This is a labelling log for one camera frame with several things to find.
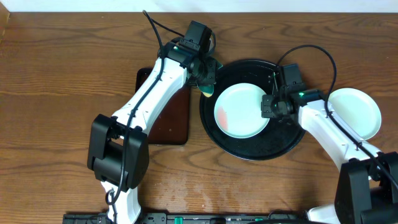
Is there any rectangular brown water tray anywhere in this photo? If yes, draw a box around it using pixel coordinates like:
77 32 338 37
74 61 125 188
148 86 190 145

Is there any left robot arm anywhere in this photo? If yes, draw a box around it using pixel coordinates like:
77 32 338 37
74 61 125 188
87 40 220 223

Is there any green yellow sponge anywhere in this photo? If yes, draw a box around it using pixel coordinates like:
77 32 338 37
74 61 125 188
197 58 222 97

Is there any light blue front plate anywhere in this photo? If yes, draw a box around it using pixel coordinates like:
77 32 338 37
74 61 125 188
329 88 382 140

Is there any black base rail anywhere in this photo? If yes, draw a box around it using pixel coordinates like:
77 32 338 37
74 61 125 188
62 213 306 224

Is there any cardboard box corner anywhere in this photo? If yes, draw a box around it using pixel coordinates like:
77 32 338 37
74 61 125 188
0 3 11 42

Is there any round black tray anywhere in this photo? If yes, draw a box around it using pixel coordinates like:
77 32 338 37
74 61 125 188
199 59 305 161

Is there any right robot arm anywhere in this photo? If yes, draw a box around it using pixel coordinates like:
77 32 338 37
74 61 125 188
261 90 397 224

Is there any light green plate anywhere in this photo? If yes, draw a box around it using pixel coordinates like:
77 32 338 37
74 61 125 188
213 83 269 139

